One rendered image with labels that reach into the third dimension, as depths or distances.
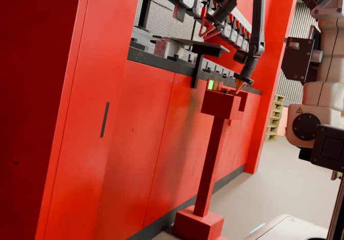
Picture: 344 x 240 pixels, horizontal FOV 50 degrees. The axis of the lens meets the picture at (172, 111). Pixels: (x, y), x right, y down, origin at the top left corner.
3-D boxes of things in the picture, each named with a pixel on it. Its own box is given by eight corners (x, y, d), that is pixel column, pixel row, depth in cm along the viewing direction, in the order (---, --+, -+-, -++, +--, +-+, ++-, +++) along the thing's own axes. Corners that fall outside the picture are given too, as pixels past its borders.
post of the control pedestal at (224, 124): (202, 217, 194) (224, 117, 190) (192, 213, 197) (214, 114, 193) (207, 215, 199) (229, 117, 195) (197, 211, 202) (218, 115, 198)
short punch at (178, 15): (175, 22, 185) (179, 3, 184) (171, 21, 185) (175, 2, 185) (182, 26, 194) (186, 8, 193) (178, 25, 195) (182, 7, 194)
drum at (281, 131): (287, 136, 941) (295, 107, 935) (282, 136, 902) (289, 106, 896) (270, 132, 966) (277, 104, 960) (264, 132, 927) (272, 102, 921)
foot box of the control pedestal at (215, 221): (214, 252, 183) (219, 229, 182) (171, 233, 195) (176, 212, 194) (228, 241, 200) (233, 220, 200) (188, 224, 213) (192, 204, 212)
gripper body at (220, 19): (204, 15, 156) (215, 1, 154) (212, 21, 165) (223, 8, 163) (215, 24, 153) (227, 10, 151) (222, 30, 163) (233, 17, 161)
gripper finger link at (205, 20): (192, 30, 158) (206, 13, 155) (197, 34, 164) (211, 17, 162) (202, 40, 156) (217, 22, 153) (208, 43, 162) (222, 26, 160)
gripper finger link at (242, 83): (230, 90, 201) (238, 74, 199) (241, 95, 198) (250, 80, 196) (226, 89, 195) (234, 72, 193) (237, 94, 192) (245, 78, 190)
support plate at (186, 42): (220, 46, 172) (220, 44, 172) (169, 38, 182) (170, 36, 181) (229, 52, 188) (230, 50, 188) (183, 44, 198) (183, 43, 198)
